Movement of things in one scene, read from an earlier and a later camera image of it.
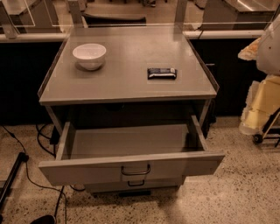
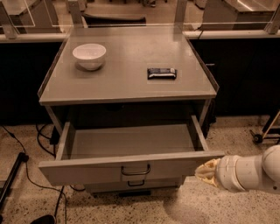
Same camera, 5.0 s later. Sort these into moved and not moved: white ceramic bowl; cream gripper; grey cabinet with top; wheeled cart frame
Moved: cream gripper
Not moved: white ceramic bowl; grey cabinet with top; wheeled cart frame
